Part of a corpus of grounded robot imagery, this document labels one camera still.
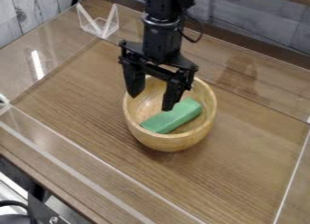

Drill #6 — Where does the wooden bowl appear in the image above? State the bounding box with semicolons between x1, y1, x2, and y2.
122;76;216;152

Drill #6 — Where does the clear acrylic corner bracket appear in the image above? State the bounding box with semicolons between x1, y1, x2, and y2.
76;3;118;39

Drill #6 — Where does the clear acrylic tray wall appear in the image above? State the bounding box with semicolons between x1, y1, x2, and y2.
0;0;310;224

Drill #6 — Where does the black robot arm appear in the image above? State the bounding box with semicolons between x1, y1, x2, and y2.
118;0;199;112

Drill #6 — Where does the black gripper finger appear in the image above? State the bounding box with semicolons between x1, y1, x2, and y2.
161;80;184;112
122;64;145;98

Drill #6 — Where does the green rectangular block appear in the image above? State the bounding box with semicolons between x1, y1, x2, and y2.
140;98;201;134

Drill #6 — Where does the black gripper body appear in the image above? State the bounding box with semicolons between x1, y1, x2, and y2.
118;16;197;90

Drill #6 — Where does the black metal stand bracket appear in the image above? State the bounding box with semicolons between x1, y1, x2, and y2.
28;194;68;224

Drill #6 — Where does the black cable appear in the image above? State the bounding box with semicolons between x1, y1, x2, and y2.
0;200;32;217

